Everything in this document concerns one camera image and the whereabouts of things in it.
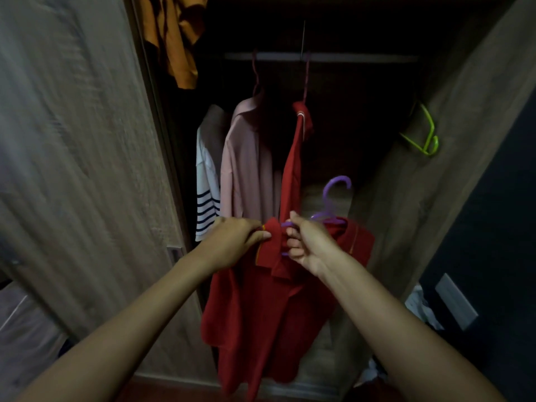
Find person's right hand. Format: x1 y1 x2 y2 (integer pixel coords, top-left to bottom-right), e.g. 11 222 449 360
284 210 349 280

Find person's left hand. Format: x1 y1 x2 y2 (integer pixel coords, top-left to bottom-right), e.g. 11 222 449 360
197 216 273 274

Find purple hanger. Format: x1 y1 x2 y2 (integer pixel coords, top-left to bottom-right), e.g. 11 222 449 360
279 175 353 257

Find red polo shirt white trim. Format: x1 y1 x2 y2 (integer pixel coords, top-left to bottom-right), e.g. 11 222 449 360
277 100 315 226

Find green hanger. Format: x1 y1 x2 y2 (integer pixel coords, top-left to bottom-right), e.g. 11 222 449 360
399 103 441 157

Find wooden wardrobe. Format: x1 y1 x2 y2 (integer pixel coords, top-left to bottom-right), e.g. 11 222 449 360
0 0 536 402

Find orange shirt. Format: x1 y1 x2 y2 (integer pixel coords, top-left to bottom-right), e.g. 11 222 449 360
137 0 209 91

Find person's left forearm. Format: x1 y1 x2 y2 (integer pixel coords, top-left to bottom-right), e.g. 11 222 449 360
16 248 218 402

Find white navy striped shirt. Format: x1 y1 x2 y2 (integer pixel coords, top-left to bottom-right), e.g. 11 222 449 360
194 104 232 243

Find pink shirt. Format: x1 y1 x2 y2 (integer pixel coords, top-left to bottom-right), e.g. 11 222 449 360
219 93 284 226

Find white plastic bags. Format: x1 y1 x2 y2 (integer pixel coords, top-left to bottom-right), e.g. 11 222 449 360
403 283 446 332

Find white cloth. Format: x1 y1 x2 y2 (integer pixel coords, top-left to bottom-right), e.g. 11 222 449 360
356 357 387 386

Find grey bedding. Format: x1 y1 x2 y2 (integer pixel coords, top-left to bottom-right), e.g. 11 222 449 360
0 281 71 402

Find white wall socket plate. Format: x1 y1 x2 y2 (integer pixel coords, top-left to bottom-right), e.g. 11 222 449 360
434 272 480 332

